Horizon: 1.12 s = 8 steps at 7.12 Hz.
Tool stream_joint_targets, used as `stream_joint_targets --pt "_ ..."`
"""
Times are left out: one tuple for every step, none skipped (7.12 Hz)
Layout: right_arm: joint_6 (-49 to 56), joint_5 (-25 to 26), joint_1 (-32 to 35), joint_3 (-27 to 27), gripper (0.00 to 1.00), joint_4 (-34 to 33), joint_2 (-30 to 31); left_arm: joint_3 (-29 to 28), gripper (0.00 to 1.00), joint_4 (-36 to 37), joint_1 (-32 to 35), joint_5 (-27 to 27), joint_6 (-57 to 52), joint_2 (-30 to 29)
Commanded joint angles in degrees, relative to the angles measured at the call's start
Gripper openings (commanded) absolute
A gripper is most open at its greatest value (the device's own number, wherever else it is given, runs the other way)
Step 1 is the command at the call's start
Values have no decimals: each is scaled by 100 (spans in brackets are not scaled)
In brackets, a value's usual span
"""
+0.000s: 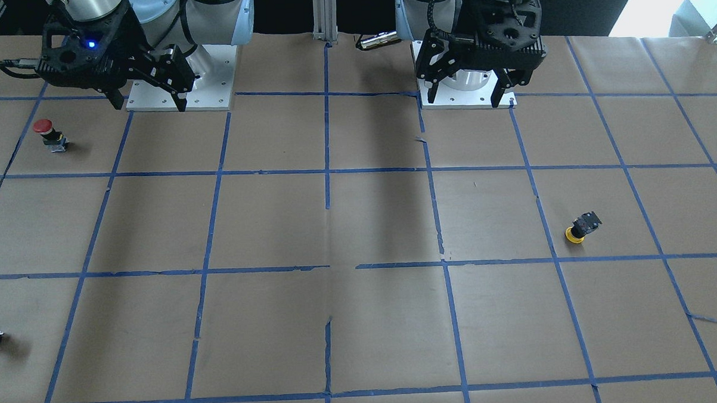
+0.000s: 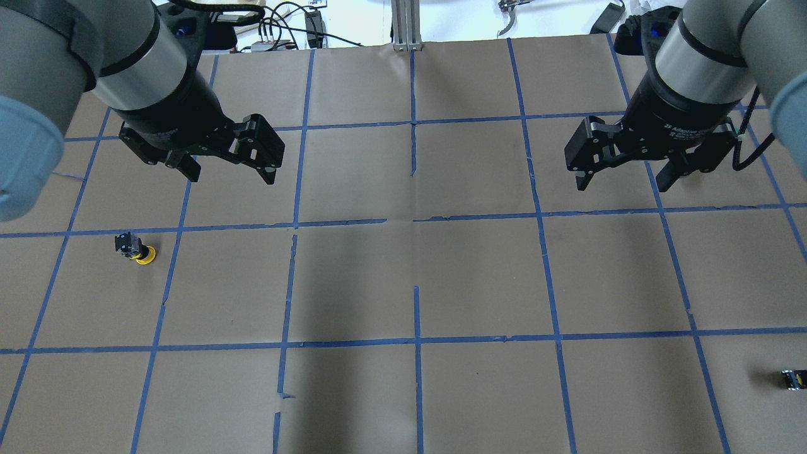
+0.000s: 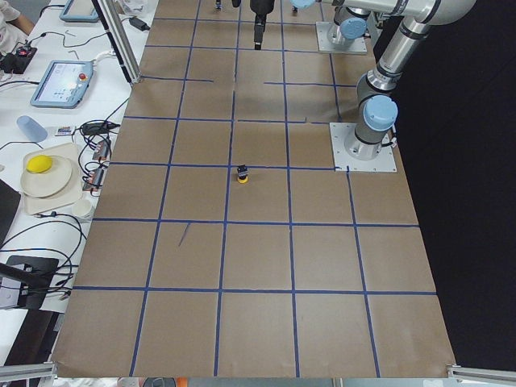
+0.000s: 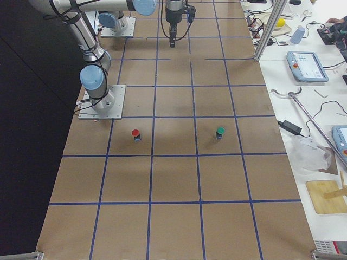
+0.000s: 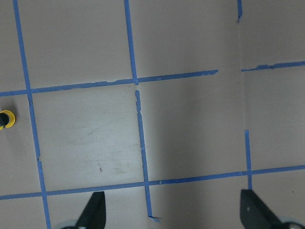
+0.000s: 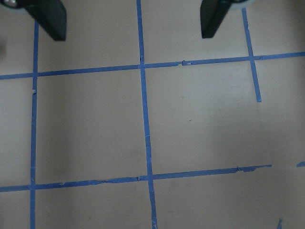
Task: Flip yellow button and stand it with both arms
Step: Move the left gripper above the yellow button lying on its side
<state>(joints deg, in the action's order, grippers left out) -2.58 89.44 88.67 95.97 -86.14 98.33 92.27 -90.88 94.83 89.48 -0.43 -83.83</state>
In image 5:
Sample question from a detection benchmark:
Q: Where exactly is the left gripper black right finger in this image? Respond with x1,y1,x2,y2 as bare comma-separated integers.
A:
240,189,281,229

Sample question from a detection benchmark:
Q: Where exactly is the yellow push button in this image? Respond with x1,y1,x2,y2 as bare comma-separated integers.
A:
0,110,16,130

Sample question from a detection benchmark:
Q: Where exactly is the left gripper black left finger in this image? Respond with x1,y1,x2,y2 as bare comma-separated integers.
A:
75,191,105,229

